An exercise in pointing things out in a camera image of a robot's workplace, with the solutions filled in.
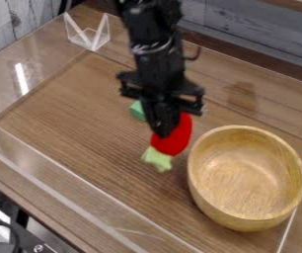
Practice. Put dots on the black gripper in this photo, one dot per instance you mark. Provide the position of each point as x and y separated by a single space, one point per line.
159 84

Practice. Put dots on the black metal table bracket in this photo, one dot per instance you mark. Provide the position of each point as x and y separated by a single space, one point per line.
31 243

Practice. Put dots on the wooden bowl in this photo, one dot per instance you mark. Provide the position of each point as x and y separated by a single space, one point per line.
244 177

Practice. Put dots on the clear acrylic corner bracket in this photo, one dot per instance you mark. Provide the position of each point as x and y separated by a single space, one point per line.
88 38

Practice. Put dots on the clear acrylic tray wall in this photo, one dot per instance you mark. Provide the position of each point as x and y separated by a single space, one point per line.
71 145

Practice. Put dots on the green foam block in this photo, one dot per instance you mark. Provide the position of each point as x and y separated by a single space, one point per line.
138 111

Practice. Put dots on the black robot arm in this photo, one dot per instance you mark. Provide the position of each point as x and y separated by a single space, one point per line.
151 21

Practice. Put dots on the red plush strawberry toy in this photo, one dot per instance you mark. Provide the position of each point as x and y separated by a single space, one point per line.
167 147

